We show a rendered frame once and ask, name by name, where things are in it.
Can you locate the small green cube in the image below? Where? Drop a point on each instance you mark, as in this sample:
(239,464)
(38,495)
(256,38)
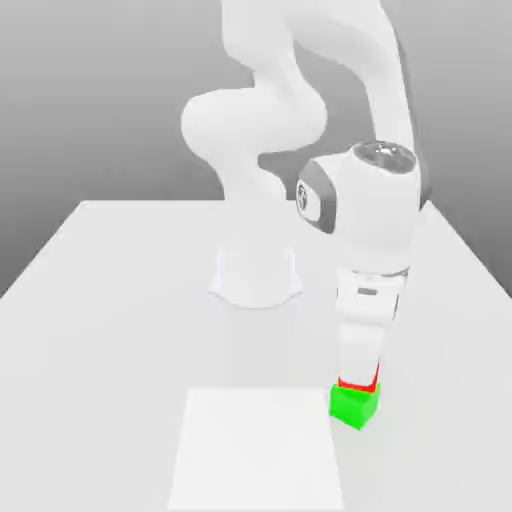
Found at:
(352,408)

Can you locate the small red cube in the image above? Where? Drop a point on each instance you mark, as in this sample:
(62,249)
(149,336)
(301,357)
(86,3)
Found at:
(347,384)

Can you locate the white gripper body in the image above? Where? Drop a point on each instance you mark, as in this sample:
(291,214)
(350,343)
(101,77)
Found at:
(360,348)

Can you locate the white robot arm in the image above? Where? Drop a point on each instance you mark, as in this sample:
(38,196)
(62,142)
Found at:
(372,232)

